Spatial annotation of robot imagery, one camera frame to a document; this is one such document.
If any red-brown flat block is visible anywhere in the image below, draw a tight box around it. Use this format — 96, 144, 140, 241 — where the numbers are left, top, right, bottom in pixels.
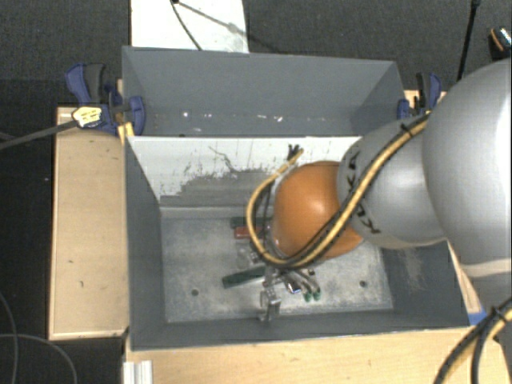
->
233, 225, 274, 240

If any grey metal bin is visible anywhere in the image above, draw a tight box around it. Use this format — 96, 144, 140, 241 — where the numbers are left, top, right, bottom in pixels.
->
121, 45, 472, 351

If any pale wood flat board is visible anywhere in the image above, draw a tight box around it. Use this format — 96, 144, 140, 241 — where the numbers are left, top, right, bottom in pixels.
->
47, 104, 131, 342

